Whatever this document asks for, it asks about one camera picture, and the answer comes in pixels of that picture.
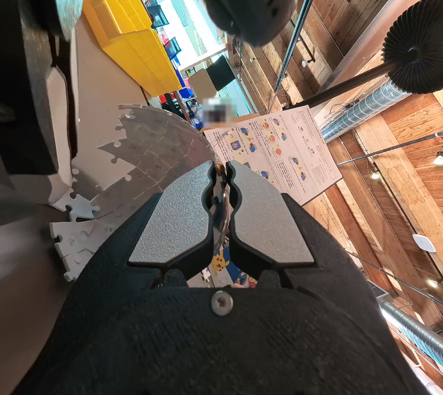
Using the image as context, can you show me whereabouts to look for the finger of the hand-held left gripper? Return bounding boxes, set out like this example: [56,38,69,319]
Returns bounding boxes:
[56,34,79,161]
[48,66,76,206]

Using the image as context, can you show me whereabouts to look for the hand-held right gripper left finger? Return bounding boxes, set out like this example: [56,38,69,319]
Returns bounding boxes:
[128,160,218,281]

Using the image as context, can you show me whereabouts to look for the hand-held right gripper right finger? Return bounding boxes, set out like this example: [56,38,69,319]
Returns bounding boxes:
[225,160,315,281]

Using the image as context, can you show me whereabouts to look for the partly built puzzle ball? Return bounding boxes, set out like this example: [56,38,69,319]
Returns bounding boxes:
[49,104,231,282]

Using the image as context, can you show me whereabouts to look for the colourful puzzle box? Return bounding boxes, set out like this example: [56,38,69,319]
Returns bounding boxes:
[208,246,258,288]

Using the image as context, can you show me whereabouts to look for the white instruction sheet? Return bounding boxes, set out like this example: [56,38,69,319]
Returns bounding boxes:
[203,105,343,207]

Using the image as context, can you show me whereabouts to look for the black square panel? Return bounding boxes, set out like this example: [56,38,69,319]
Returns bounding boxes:
[206,55,236,92]

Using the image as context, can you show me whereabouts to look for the yellow plastic bin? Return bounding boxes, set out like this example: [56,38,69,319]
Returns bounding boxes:
[82,0,182,98]

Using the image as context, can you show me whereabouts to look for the tan square panel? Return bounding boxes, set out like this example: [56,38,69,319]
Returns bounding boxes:
[188,69,218,94]

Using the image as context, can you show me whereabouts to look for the blue storage bins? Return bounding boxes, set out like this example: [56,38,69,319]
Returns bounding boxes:
[175,70,194,101]

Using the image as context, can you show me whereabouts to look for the ceiling vent grille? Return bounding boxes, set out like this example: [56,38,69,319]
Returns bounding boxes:
[367,279,390,299]

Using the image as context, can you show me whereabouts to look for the thin steel tension rod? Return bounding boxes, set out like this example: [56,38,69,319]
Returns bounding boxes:
[346,251,443,305]
[337,132,443,165]

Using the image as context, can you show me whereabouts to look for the white ceiling device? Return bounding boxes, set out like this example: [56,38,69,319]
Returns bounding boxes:
[412,234,437,254]

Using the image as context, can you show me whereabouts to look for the black table lamp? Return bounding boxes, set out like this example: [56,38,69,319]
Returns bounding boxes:
[293,0,443,110]

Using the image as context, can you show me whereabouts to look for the metal ceiling rail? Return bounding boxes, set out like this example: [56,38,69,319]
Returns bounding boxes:
[274,0,333,93]

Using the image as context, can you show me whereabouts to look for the black wire basket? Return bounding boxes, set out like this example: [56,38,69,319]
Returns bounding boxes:
[145,0,170,29]
[163,37,182,58]

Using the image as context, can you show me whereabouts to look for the silver ventilation duct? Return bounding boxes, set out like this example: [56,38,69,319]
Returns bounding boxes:
[320,82,412,143]
[379,300,443,366]

